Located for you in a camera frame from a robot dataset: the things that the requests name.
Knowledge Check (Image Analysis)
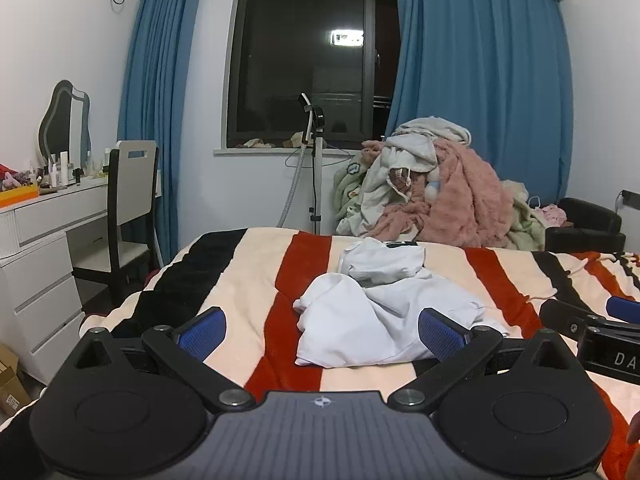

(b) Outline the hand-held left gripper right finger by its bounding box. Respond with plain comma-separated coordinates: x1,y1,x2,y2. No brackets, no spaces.
387,307,591,415

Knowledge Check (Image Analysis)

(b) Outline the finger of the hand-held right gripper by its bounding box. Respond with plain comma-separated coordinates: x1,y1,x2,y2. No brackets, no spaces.
590,296,640,333
540,299,608,341

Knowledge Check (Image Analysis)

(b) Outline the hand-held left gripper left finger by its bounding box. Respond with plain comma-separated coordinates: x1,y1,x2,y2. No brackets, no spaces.
55,307,257,414

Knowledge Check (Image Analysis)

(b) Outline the white t-shirt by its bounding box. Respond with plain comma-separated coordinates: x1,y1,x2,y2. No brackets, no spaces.
292,265,511,368

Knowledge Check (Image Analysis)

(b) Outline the pile of clothes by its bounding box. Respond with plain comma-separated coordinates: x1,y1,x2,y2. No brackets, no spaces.
332,157,547,248

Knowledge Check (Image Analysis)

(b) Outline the striped fleece blanket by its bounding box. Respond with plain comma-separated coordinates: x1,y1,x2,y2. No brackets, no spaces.
0,227,640,480

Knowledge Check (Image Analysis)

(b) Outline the white garment with dark print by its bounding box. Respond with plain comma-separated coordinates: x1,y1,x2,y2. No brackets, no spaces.
339,237,426,281

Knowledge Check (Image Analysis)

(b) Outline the black armchair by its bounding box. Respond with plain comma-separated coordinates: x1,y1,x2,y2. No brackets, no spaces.
545,197,626,253

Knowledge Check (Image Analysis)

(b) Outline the white dressing table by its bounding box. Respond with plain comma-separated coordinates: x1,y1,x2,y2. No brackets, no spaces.
0,172,163,386

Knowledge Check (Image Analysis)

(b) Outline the light grey hoodie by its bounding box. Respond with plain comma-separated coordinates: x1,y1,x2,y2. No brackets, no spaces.
360,116,472,238

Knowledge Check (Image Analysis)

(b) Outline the cardboard box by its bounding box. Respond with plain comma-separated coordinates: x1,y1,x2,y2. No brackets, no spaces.
0,342,33,418

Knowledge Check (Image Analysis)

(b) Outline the garment steamer on pole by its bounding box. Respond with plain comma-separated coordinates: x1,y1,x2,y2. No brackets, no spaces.
277,92,326,236

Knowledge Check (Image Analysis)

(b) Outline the group of cosmetic bottles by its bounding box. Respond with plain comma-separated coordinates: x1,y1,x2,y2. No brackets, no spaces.
22,145,113,191

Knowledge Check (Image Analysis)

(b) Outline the orange box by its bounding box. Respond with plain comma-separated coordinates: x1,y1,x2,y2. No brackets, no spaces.
0,184,40,206

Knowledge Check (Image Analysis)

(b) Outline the pink plush toy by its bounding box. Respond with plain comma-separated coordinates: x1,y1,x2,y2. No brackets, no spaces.
0,162,32,191

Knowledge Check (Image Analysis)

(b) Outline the blue curtain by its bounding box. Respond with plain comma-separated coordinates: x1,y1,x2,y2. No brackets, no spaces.
395,0,573,206
117,0,208,266

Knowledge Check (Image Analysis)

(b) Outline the wavy framed mirror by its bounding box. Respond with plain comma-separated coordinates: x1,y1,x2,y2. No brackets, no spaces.
37,79,92,161

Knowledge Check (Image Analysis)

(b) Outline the dark framed window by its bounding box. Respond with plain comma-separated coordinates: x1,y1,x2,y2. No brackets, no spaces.
214,0,403,156

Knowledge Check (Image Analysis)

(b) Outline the wire clothes hanger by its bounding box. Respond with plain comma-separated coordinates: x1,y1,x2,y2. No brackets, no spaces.
286,147,351,168

